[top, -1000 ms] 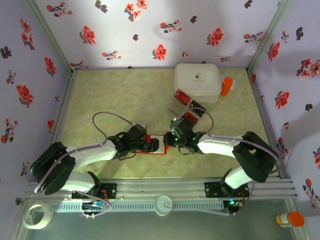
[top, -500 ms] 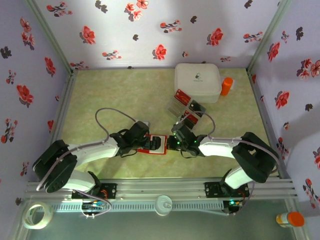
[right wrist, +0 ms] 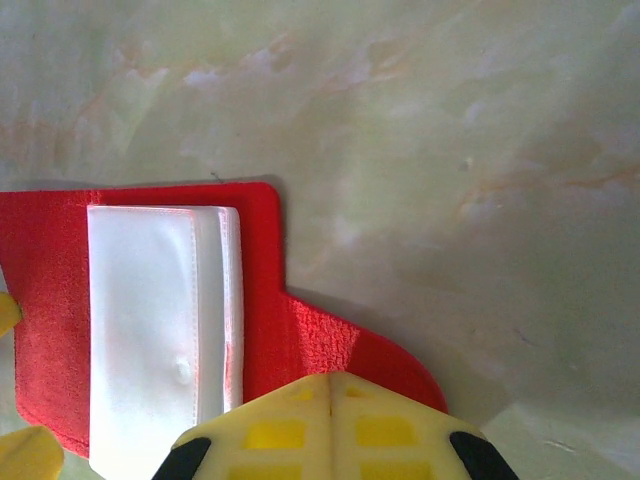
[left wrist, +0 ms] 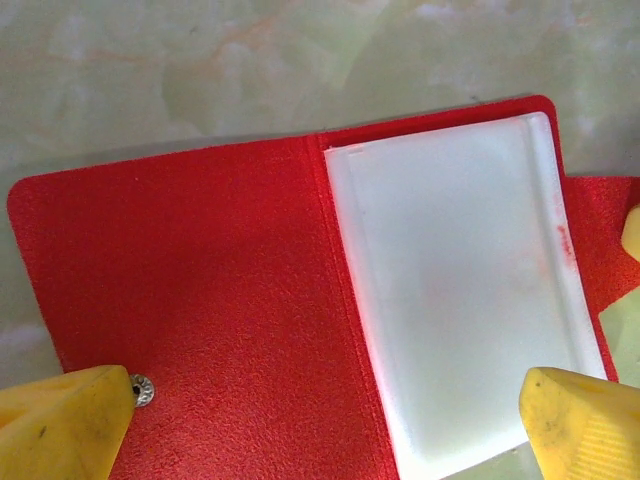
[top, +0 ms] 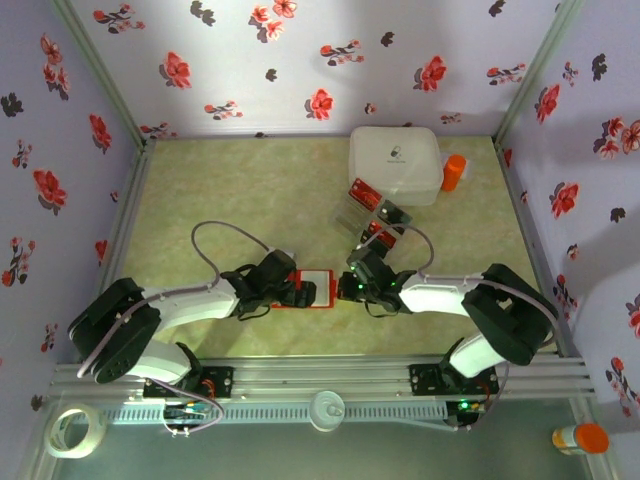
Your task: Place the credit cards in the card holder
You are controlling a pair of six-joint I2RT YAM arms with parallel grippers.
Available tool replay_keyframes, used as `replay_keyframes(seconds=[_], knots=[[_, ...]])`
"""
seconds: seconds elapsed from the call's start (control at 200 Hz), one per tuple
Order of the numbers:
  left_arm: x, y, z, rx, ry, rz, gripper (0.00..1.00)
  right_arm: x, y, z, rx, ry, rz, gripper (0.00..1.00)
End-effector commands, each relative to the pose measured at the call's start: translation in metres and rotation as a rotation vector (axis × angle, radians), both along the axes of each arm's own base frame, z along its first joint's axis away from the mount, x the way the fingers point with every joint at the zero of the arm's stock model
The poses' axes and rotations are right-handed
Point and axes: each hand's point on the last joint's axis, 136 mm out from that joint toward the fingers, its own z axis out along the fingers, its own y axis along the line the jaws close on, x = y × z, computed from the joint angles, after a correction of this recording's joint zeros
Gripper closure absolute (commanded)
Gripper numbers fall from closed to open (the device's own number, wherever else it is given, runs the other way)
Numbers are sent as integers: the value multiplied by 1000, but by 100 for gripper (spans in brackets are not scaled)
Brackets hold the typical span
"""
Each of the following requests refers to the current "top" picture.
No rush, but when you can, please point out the red card holder wallet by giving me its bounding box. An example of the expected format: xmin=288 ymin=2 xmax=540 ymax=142
xmin=271 ymin=268 xmax=336 ymax=312

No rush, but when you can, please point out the red credit card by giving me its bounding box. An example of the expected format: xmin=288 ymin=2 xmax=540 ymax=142
xmin=348 ymin=178 xmax=383 ymax=209
xmin=360 ymin=221 xmax=400 ymax=250

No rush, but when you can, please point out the clear acrylic card stand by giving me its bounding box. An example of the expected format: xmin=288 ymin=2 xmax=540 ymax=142
xmin=332 ymin=177 xmax=417 ymax=251

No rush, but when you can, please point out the dark credit card white spot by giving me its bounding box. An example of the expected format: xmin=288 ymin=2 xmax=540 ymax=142
xmin=376 ymin=199 xmax=415 ymax=227

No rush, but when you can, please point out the white plastic storage box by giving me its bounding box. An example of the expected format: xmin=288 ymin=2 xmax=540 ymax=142
xmin=348 ymin=125 xmax=445 ymax=207

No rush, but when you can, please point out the orange plastic bottle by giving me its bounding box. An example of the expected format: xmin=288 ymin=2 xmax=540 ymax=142
xmin=439 ymin=153 xmax=469 ymax=193

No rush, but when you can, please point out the clear tape roll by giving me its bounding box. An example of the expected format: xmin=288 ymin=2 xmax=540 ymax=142
xmin=43 ymin=407 xmax=108 ymax=460

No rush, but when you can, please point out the amber bottle orange cap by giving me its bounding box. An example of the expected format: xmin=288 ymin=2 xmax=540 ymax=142
xmin=551 ymin=423 xmax=611 ymax=456

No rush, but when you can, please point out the right arm lavender cable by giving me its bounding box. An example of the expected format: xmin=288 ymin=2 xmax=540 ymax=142
xmin=357 ymin=224 xmax=560 ymax=434

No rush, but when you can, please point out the arm lavender cable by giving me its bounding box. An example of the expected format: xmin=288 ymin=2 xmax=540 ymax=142
xmin=75 ymin=221 xmax=277 ymax=437
xmin=357 ymin=224 xmax=560 ymax=434

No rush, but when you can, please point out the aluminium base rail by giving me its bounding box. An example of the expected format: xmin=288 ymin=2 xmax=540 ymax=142
xmin=48 ymin=353 xmax=597 ymax=401

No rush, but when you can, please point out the left arm lavender cable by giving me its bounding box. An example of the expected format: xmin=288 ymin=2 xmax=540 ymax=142
xmin=75 ymin=221 xmax=277 ymax=437

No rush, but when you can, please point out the grey slotted cable duct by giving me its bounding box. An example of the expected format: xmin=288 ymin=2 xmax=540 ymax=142
xmin=102 ymin=402 xmax=450 ymax=426

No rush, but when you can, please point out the aluminium frame corner post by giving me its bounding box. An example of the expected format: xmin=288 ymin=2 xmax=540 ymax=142
xmin=492 ymin=0 xmax=586 ymax=147
xmin=49 ymin=0 xmax=151 ymax=151

